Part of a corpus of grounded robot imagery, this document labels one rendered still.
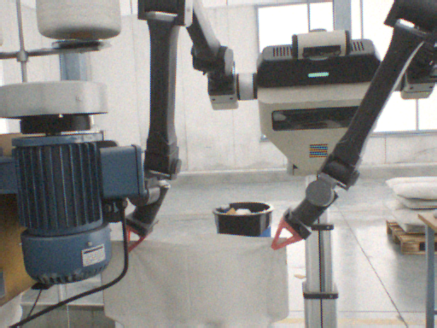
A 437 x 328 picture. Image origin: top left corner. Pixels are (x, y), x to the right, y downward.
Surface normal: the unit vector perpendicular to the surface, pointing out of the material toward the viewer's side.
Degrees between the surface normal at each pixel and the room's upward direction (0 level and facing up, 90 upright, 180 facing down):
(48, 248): 91
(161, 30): 109
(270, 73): 130
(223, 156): 90
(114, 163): 90
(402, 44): 101
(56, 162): 90
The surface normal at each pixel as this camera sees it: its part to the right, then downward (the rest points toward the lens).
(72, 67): -0.14, 0.11
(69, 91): 0.57, 0.07
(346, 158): -0.55, 0.31
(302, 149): -0.07, 0.72
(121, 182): 0.27, 0.08
